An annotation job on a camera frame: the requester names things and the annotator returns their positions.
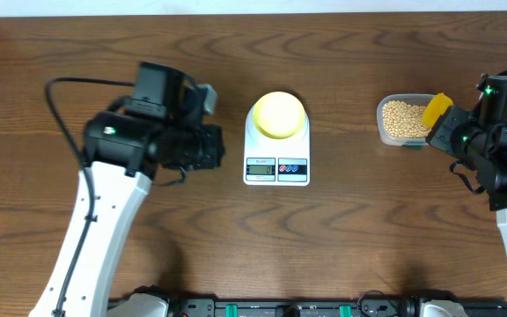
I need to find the white digital kitchen scale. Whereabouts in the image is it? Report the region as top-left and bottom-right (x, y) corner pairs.
(243, 107), (311, 187)

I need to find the yellow measuring scoop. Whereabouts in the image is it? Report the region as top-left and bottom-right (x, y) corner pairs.
(422, 92), (453, 128)

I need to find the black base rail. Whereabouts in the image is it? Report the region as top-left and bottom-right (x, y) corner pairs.
(107, 297), (507, 317)

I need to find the yellow plastic bowl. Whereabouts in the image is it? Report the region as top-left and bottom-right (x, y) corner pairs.
(253, 92), (306, 139)

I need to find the clear plastic bean container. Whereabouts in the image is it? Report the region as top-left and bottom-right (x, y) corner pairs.
(377, 93), (434, 147)

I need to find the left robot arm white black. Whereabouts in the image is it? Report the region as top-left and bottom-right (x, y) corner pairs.
(31, 62), (225, 316)

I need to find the pile of soybeans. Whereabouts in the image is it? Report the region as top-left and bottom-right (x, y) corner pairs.
(382, 100), (430, 138)

